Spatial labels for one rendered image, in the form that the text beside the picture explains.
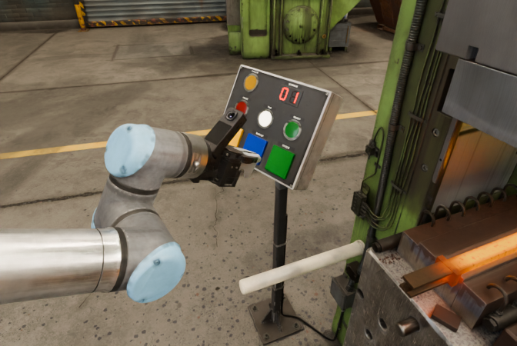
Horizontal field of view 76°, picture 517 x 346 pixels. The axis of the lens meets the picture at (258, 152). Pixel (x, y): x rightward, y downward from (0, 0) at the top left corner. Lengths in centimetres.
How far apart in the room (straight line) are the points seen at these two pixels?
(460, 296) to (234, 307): 124
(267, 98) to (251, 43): 442
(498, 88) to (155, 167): 54
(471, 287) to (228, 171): 51
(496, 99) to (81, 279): 62
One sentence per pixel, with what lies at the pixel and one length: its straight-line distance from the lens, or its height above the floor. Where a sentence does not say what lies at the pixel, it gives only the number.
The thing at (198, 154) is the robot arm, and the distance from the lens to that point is 64.
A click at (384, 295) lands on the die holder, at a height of 85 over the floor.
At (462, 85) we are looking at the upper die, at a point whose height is 133.
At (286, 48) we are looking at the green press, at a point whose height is 16.
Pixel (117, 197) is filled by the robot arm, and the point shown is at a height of 116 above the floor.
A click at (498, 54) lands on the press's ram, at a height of 139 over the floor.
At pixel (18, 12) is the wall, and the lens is 889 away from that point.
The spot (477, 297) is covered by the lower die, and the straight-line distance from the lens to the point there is 75.
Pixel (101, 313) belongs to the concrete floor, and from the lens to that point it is 195.
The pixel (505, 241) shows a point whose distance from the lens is 86.
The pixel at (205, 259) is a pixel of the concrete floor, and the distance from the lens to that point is 201.
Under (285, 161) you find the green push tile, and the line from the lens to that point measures 91.
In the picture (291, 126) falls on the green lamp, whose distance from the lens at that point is 91.
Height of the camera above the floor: 152
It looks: 32 degrees down
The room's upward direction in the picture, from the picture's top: straight up
